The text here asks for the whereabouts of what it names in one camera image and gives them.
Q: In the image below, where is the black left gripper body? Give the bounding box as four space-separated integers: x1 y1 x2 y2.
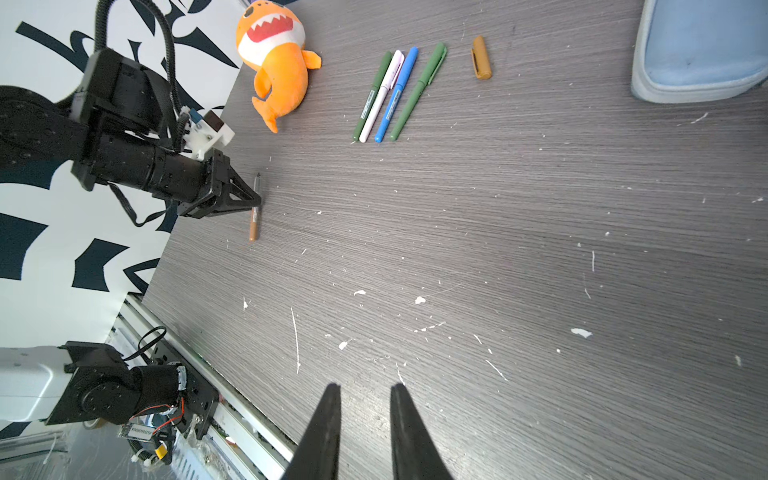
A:
177 149 231 218

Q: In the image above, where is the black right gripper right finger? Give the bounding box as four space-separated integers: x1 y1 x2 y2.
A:
390 383 453 480

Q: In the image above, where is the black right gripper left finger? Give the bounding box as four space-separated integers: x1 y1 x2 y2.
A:
281 383 341 480

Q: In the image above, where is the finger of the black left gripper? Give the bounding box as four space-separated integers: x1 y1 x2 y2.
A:
197 202 260 218
226 167 263 207

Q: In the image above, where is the brown pen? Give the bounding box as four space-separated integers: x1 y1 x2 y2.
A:
249 173 262 242

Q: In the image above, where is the pink pen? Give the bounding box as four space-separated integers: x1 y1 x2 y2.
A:
359 50 405 143

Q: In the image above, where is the thin dark green pen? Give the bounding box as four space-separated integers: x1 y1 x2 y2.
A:
353 51 393 141

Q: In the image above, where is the blue pen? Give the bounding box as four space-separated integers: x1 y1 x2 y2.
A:
375 47 419 143

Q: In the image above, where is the brown pen cap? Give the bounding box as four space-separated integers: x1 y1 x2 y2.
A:
471 36 492 80

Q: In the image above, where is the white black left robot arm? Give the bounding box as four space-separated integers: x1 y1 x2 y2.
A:
1 1 263 438

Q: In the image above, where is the orange shark plush toy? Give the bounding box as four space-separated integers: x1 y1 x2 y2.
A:
236 1 322 133

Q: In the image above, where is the light blue pencil case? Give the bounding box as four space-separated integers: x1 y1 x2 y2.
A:
630 0 767 104

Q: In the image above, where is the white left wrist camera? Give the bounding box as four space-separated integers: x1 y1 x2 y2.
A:
181 106 235 160

